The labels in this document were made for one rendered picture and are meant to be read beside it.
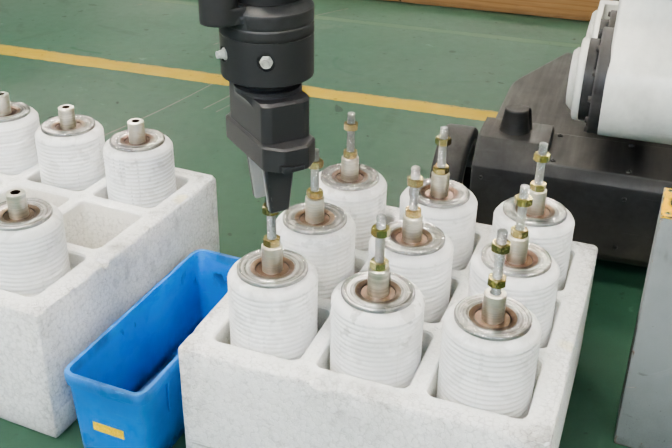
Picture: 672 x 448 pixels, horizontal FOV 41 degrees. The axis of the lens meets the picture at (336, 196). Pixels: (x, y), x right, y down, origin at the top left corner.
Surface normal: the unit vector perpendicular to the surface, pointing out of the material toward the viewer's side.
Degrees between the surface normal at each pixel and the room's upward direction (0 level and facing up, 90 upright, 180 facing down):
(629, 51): 49
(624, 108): 95
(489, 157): 45
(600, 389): 0
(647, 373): 90
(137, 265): 90
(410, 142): 0
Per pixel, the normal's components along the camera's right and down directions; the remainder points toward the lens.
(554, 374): 0.01, -0.89
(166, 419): 0.92, 0.22
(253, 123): -0.87, 0.22
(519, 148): -0.22, -0.32
